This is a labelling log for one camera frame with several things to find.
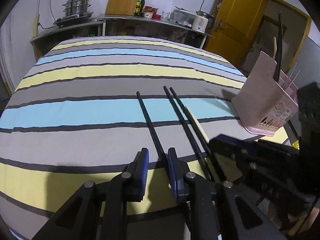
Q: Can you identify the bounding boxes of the low grey side shelf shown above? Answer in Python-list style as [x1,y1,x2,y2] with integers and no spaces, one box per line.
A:
[30,21,103,61]

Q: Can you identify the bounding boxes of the clear drinking glass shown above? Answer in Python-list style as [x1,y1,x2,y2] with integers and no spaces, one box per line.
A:
[161,11,170,21]

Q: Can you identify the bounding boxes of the green-yellow oil bottle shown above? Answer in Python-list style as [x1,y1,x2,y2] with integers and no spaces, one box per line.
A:
[134,0,140,16]

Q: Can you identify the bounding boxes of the dark oil bottle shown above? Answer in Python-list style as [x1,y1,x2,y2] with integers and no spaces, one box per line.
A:
[138,0,145,17]

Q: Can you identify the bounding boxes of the metal kitchen shelf table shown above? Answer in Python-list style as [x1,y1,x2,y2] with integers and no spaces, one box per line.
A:
[97,14,213,49]

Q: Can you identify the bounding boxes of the white electric kettle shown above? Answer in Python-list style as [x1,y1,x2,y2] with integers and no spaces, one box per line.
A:
[191,11,215,33]

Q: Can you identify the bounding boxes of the clear storage container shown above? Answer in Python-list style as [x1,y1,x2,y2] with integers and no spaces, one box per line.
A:
[170,8,197,28]

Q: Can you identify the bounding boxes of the metal chopstick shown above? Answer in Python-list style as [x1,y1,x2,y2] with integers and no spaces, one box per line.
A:
[285,70,301,91]
[282,63,297,90]

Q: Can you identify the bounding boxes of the red lidded jar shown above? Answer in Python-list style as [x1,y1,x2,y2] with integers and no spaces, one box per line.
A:
[143,6,158,18]

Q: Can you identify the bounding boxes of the beige power strip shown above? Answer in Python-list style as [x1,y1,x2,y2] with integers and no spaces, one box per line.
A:
[33,14,40,37]

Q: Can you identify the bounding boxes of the pink plastic utensil basket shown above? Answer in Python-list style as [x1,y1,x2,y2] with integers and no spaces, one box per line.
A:
[232,51,298,137]

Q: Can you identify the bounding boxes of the beige wooden chopstick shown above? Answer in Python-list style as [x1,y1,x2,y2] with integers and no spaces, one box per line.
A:
[185,106,209,144]
[272,37,277,61]

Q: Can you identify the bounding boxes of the black chopstick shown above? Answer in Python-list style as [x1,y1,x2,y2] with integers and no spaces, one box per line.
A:
[163,86,215,182]
[169,87,226,181]
[274,24,284,83]
[272,11,284,84]
[136,91,168,166]

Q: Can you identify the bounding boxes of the stainless steel steamer pot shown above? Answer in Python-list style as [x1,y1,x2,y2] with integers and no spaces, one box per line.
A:
[63,0,92,17]

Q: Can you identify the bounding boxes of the yellow wooden door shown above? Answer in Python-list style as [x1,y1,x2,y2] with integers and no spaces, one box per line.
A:
[204,0,267,68]

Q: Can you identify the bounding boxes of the grey refrigerator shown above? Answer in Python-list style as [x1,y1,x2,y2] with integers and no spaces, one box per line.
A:
[291,37,320,88]

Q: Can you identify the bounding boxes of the striped tablecloth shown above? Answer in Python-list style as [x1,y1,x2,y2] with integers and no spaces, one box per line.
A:
[1,36,257,239]

